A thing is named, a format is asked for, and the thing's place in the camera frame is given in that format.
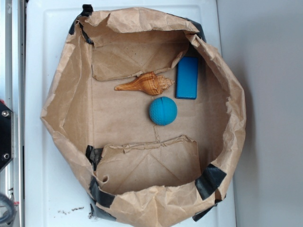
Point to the blue rectangular block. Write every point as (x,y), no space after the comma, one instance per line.
(187,74)

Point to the orange striped conch shell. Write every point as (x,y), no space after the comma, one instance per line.
(148,83)

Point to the brown paper bag bin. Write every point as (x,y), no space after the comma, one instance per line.
(134,171)

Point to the blue dimpled ball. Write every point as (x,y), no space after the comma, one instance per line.
(163,111)

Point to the black mounting plate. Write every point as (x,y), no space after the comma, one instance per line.
(6,135)

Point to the aluminium frame rail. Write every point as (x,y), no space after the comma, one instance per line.
(12,14)

